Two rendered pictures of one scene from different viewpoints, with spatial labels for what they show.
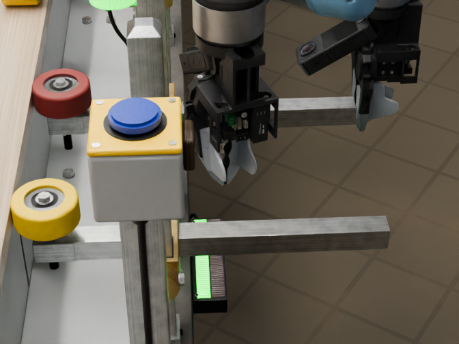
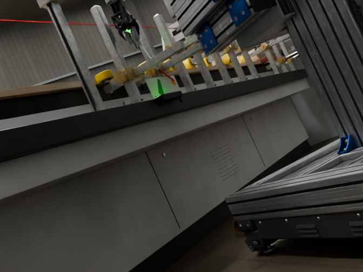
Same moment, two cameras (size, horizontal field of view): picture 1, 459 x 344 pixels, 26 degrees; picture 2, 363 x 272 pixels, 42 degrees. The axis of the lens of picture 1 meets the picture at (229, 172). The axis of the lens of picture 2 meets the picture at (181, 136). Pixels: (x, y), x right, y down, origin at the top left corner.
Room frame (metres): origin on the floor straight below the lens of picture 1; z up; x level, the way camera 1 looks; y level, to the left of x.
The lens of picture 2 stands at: (-0.72, -1.09, 0.42)
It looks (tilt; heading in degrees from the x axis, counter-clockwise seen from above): 2 degrees up; 33
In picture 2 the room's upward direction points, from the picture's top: 24 degrees counter-clockwise
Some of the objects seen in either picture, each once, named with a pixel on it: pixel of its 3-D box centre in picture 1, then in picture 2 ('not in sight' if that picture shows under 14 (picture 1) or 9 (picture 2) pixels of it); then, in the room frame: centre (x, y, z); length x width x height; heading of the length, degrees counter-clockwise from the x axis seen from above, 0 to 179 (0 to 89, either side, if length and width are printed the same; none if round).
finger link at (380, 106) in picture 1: (377, 108); not in sight; (1.17, -0.21, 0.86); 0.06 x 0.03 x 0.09; 93
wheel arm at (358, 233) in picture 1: (212, 239); (142, 68); (0.92, 0.02, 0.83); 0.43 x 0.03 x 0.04; 93
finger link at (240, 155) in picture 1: (242, 157); (134, 36); (0.91, -0.02, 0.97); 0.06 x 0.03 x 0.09; 23
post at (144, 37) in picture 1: (154, 206); (117, 57); (0.87, 0.09, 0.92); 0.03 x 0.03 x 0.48; 3
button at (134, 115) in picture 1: (134, 119); not in sight; (0.61, 0.07, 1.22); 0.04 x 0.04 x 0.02
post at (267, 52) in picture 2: not in sight; (266, 48); (2.87, 0.20, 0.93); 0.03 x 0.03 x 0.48; 3
